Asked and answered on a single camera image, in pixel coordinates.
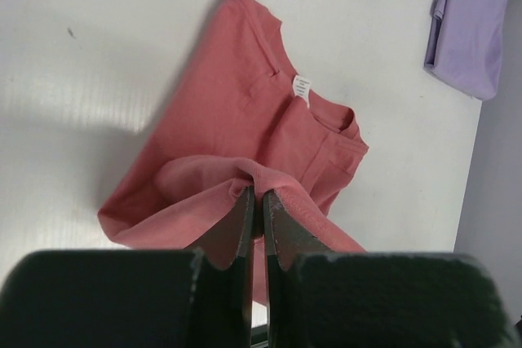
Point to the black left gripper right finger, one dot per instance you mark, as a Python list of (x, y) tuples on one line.
[(300, 281)]

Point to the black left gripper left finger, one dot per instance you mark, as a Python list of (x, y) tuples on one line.
[(222, 300)]

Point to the red polo shirt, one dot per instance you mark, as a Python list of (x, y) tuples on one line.
[(235, 121)]

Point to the folded purple t shirt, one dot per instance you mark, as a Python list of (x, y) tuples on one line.
[(464, 48)]

